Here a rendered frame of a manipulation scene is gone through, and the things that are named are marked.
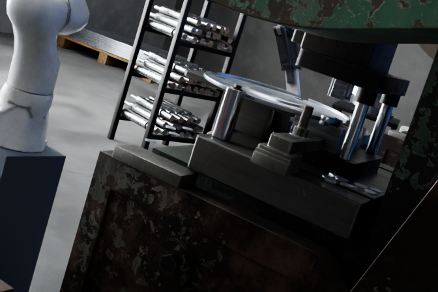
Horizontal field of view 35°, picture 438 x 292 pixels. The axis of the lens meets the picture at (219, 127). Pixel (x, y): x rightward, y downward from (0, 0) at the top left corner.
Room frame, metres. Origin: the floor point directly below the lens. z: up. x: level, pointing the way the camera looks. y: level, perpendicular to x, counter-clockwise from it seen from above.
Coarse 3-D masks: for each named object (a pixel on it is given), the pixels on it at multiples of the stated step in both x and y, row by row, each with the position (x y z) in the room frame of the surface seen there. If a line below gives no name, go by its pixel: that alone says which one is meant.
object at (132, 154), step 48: (96, 192) 1.16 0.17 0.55; (144, 192) 1.12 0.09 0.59; (192, 192) 1.10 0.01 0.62; (432, 192) 0.93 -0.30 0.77; (96, 240) 1.15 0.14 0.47; (144, 240) 1.12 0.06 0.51; (192, 240) 1.08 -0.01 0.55; (240, 240) 1.04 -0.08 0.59; (288, 240) 1.01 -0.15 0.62; (432, 240) 0.92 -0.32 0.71; (96, 288) 1.15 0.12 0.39; (144, 288) 1.11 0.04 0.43; (192, 288) 1.07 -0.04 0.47; (240, 288) 1.04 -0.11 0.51; (288, 288) 1.00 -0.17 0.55; (336, 288) 0.97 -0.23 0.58; (384, 288) 0.94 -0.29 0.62; (432, 288) 0.91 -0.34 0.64
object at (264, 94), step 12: (216, 84) 1.25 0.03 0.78; (228, 84) 1.31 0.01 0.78; (240, 84) 1.37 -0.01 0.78; (252, 84) 1.45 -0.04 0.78; (264, 84) 1.48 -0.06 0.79; (264, 96) 1.28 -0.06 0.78; (276, 96) 1.30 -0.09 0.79; (288, 96) 1.37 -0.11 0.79; (276, 108) 1.19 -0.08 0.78; (288, 108) 1.19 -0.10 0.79; (300, 108) 1.29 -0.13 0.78; (324, 108) 1.42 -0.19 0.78; (348, 120) 1.29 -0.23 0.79
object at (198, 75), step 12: (192, 72) 1.34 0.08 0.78; (204, 72) 1.40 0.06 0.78; (252, 108) 1.30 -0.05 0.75; (264, 108) 1.29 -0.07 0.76; (240, 120) 1.30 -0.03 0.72; (252, 120) 1.29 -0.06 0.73; (264, 120) 1.28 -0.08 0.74; (276, 120) 1.30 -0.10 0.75; (288, 120) 1.35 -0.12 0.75; (252, 132) 1.29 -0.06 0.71; (264, 132) 1.28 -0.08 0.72
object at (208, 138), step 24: (216, 144) 1.12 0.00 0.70; (240, 144) 1.19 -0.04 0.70; (192, 168) 1.14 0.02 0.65; (216, 168) 1.12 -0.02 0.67; (240, 168) 1.10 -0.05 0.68; (264, 168) 1.08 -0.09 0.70; (312, 168) 1.16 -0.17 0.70; (384, 168) 1.40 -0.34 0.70; (264, 192) 1.08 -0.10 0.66; (288, 192) 1.06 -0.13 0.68; (312, 192) 1.04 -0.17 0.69; (336, 192) 1.04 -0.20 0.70; (360, 192) 1.09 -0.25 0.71; (384, 192) 1.15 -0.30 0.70; (312, 216) 1.04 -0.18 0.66; (336, 216) 1.02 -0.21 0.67; (360, 216) 1.03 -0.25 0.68
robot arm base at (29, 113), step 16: (0, 96) 1.62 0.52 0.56; (16, 96) 1.59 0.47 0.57; (32, 96) 1.59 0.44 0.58; (48, 96) 1.63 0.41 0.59; (0, 112) 1.58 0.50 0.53; (16, 112) 1.59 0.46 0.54; (32, 112) 1.60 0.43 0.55; (48, 112) 1.67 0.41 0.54; (0, 128) 1.58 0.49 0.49; (16, 128) 1.59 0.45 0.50; (32, 128) 1.60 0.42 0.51; (0, 144) 1.58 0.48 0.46; (16, 144) 1.58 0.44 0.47; (32, 144) 1.61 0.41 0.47
